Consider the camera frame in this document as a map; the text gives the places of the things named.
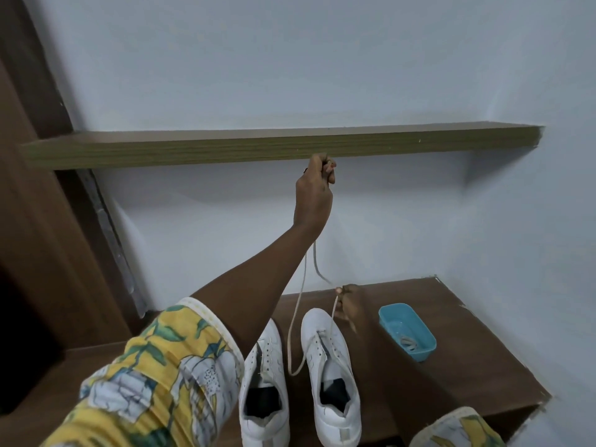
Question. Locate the wooden wall shelf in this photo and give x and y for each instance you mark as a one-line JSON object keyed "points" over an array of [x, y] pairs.
{"points": [[279, 146]]}

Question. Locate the white sneaker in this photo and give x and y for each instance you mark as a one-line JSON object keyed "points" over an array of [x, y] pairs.
{"points": [[335, 428], [265, 432]]}

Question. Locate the person's right forearm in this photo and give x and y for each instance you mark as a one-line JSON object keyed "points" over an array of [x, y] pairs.
{"points": [[396, 381]]}

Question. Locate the person's right hand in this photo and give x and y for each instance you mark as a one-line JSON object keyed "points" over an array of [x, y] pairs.
{"points": [[351, 304]]}

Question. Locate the person's left forearm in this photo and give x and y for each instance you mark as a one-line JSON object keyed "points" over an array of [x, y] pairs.
{"points": [[256, 293]]}

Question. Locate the person's left hand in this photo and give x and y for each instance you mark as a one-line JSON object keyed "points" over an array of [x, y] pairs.
{"points": [[314, 195]]}

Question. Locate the blue plastic basket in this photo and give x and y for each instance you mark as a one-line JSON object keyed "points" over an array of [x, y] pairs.
{"points": [[419, 356]]}

